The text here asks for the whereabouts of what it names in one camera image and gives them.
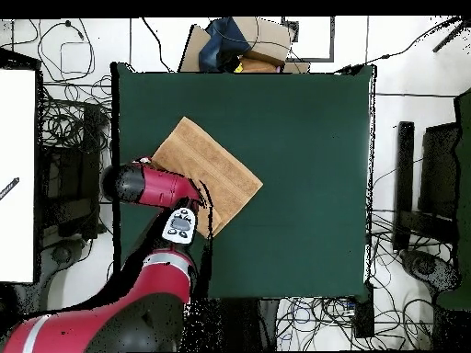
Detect black striped tool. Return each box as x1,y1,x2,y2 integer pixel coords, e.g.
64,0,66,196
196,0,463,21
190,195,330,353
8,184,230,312
0,176,20,201

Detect black equipment rack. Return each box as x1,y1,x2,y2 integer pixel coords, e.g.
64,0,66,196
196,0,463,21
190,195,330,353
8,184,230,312
39,104,102,240

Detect black chair base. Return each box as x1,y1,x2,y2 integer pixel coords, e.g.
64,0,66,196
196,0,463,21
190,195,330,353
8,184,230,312
399,248,462,295

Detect black power strip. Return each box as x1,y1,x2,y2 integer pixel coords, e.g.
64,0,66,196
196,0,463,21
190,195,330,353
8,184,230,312
353,282,375,338

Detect blue jeans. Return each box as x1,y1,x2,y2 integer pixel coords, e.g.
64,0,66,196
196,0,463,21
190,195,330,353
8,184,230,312
199,17,252,73

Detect black box unit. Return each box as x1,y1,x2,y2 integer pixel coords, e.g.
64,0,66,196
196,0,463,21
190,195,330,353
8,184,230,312
419,122,461,222

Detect black rod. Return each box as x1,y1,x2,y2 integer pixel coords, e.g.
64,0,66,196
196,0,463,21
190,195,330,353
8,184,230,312
431,21,468,53

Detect tan terry towel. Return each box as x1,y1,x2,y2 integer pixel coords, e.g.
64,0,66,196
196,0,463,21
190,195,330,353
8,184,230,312
149,116,265,239

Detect brown cardboard box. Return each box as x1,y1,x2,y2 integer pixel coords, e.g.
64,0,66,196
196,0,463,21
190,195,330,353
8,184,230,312
178,16,310,74

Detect grey chair base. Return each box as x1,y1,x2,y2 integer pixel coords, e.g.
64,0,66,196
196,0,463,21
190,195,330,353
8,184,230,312
40,238,89,284

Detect dark green table cloth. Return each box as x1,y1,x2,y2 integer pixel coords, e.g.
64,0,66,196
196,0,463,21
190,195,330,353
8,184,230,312
110,62,376,300

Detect white board panel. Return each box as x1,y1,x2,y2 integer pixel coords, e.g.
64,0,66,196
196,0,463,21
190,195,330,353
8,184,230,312
0,68,37,284

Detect dark green covered furniture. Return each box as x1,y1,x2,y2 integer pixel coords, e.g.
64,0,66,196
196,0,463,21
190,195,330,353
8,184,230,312
435,87,471,310

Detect black looped cable with plug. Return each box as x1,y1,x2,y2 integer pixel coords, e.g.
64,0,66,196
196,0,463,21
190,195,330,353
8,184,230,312
36,19,98,83

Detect grey square floor frame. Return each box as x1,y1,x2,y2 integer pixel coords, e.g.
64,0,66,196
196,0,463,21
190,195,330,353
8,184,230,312
281,16,336,63

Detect black upright bar stand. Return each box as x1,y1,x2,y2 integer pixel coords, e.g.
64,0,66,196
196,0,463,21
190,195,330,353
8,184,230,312
392,120,415,252

